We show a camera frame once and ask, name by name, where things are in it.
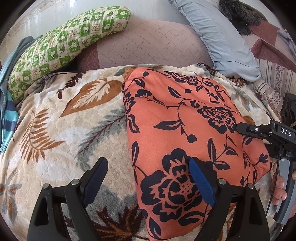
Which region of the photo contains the blue knit sweater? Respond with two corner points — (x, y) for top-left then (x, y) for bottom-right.
(1, 35), (43, 153)

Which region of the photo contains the beige leaf-pattern blanket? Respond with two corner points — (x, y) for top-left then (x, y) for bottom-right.
(0, 63), (282, 241)

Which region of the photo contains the green checkered pillow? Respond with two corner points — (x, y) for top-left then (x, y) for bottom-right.
(8, 6), (130, 103)

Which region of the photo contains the orange floral garment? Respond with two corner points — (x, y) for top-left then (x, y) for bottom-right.
(122, 67), (271, 240)

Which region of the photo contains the grey-blue pillow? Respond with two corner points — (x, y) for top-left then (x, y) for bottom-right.
(169, 0), (261, 82)

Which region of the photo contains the dark furry garment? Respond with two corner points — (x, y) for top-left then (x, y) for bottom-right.
(218, 0), (267, 35)

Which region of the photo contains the light grey small garment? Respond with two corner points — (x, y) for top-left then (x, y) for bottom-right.
(277, 29), (296, 53)

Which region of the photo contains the pink quilted mattress cover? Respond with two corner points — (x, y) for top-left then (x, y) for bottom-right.
(76, 19), (213, 72)

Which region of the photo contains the person's right hand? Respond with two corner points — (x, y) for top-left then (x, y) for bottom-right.
(271, 163), (287, 205)

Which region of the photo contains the striped floral cushion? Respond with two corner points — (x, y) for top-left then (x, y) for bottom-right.
(253, 59), (295, 116)

